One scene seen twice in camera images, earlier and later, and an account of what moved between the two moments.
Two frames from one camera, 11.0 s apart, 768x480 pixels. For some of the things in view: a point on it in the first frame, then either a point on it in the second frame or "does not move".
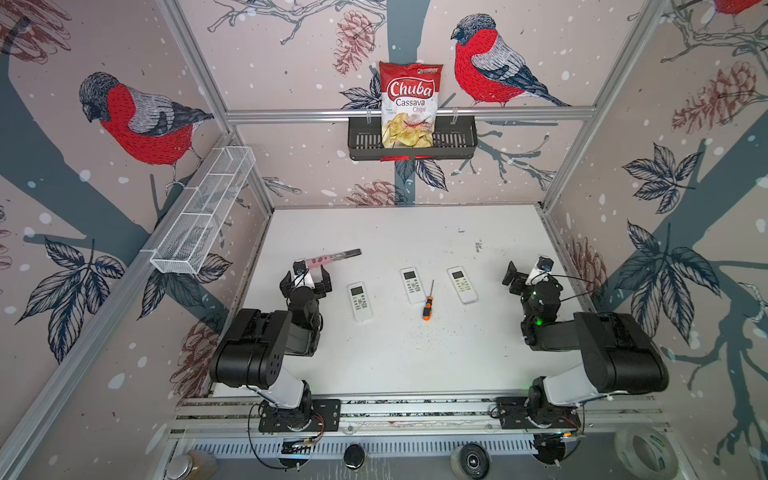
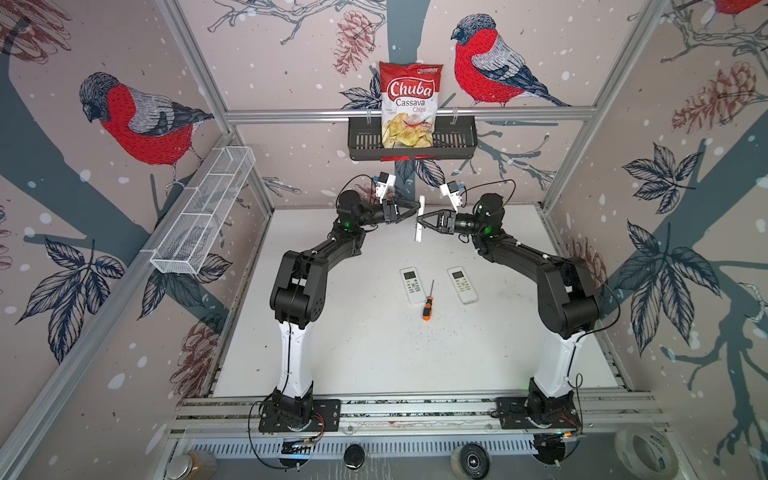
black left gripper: [323, 286] to [390, 214]
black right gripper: [518, 282] to [446, 223]
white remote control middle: [413, 285] does not move
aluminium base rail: [417, 420] does not move
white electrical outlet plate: [360, 301] to [420, 215]
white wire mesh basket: [187, 239] does not move
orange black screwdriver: [427, 310] does not move
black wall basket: [455, 138] does not move
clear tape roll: [646, 452] does not move
